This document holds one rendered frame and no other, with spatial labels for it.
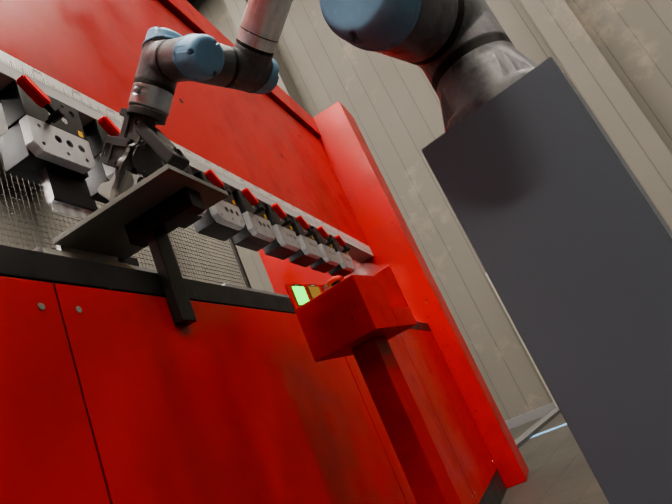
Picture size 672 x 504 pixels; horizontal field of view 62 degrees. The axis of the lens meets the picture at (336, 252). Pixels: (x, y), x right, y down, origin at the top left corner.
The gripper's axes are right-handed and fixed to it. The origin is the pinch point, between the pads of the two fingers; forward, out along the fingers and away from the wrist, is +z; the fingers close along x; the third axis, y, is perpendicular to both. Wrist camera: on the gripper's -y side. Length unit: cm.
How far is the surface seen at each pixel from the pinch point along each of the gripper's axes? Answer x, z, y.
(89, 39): -18, -42, 46
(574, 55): -434, -237, -19
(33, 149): 9.3, -7.9, 17.6
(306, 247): -110, -6, 22
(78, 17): -16, -46, 50
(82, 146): -2.4, -11.9, 19.8
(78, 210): -1.1, 1.1, 14.6
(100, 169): -10.1, -8.8, 22.1
